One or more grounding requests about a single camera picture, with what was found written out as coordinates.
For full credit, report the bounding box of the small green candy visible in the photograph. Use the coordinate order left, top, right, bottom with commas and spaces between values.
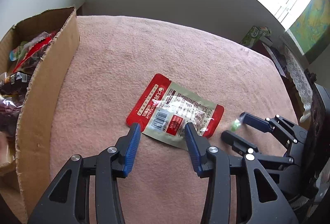
230, 117, 244, 132

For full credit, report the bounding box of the white lace cloth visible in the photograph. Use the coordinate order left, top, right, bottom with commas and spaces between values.
282, 45, 313, 123

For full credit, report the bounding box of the green jelly cup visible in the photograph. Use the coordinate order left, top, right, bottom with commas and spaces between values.
9, 45, 28, 62

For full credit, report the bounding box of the red clear dates packet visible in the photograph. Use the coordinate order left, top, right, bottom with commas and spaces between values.
0, 99, 23, 137

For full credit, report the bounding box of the Snickers chocolate bar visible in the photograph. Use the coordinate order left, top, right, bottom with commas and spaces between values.
0, 72, 32, 95

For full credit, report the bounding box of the red white snack pouch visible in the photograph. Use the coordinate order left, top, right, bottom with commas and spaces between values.
126, 73, 224, 150

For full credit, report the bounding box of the green white carton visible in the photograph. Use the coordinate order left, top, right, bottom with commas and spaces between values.
240, 25, 272, 48

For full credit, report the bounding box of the pink table cloth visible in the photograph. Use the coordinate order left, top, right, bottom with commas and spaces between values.
49, 16, 297, 223

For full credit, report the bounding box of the brown cardboard box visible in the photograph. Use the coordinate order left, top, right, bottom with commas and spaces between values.
1, 6, 80, 223

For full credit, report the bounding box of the landscape painting scroll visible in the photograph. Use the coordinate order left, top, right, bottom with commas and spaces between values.
280, 0, 329, 64

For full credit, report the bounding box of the dark teapot ornament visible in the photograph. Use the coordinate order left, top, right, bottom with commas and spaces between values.
304, 69, 317, 87

